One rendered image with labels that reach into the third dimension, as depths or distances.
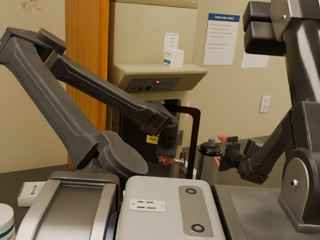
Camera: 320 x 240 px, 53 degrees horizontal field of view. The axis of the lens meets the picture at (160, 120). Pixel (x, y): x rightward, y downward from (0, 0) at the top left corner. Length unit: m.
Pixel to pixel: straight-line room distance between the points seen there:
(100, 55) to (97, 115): 0.19
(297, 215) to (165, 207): 0.12
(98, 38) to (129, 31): 0.16
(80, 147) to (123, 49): 0.64
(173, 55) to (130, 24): 0.18
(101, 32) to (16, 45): 0.37
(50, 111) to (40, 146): 1.04
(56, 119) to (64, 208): 0.25
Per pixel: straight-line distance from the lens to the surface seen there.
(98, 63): 1.02
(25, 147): 1.63
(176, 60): 1.13
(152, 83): 1.12
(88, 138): 0.53
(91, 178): 0.40
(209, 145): 1.35
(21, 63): 0.68
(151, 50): 1.17
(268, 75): 2.18
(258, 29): 0.46
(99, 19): 1.00
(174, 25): 1.21
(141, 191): 0.34
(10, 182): 1.55
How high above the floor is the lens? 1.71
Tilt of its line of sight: 19 degrees down
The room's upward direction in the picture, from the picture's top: 5 degrees clockwise
